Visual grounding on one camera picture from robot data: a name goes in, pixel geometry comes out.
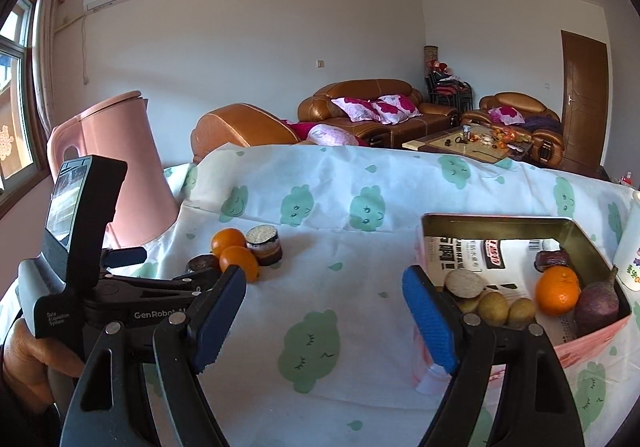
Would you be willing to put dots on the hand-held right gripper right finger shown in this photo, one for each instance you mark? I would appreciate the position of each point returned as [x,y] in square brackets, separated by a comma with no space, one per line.
[430,317]

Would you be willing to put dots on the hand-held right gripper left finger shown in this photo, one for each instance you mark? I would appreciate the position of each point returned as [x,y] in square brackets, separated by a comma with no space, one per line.
[220,322]

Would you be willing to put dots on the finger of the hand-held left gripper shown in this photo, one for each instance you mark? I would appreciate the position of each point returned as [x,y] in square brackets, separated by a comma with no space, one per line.
[127,256]
[150,283]

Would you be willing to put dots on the round sesame cake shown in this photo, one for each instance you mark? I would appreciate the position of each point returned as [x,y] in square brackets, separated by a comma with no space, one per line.
[465,282]
[263,242]

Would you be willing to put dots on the brown longan fruit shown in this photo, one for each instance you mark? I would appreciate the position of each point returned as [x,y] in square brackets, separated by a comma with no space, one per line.
[492,307]
[522,311]

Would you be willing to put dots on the small orange tangerine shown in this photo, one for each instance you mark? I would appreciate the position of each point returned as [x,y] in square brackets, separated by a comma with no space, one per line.
[227,241]
[242,261]

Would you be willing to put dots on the cardboard snack box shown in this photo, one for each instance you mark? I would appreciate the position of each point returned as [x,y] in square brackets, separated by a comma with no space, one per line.
[520,272]

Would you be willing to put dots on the large orange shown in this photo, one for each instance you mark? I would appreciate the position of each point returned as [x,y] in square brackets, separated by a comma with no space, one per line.
[557,291]

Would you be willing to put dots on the purple round bun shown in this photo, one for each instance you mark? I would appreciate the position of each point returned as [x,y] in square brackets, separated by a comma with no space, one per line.
[597,309]

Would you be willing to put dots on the person's left hand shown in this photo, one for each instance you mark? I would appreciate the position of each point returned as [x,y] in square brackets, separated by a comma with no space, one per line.
[30,357]

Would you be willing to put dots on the pink electric kettle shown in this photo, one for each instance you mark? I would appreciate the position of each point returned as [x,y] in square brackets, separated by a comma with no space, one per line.
[130,152]

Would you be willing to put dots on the cloud print tablecloth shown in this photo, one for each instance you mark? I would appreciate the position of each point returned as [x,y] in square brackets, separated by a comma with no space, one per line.
[325,237]

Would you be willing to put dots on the brown leather armchair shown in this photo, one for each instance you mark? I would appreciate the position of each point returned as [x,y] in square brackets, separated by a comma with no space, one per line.
[515,101]
[240,127]

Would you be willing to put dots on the wooden coffee table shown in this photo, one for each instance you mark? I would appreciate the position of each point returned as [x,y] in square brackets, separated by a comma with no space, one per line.
[435,144]

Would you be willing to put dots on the pale curtain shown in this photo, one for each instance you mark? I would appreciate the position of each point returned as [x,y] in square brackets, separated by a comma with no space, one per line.
[47,52]

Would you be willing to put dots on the brown leather sofa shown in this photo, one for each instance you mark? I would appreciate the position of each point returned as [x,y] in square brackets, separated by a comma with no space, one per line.
[435,117]

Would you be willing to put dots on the pale pink pillow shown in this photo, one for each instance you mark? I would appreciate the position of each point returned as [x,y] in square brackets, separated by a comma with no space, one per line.
[330,134]

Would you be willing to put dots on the pink floral pillow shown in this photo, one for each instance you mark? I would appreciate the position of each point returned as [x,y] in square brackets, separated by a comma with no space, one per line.
[352,108]
[505,114]
[397,108]

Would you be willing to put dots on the printed paper cup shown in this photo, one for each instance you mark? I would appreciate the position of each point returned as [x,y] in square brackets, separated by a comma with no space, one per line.
[631,247]

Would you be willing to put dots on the purple cloth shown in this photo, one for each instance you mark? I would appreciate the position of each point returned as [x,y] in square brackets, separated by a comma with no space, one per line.
[542,122]

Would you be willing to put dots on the stacked black chairs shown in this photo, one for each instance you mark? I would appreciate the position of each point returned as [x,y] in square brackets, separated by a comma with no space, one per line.
[450,92]

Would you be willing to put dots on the tall decorative vase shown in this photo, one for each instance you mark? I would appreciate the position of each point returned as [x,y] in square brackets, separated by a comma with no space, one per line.
[431,58]

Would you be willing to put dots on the brown wooden door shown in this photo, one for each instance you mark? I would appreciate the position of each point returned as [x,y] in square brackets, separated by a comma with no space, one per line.
[585,97]

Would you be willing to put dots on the window with brown frame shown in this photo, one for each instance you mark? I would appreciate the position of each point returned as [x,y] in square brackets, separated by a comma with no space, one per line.
[15,92]

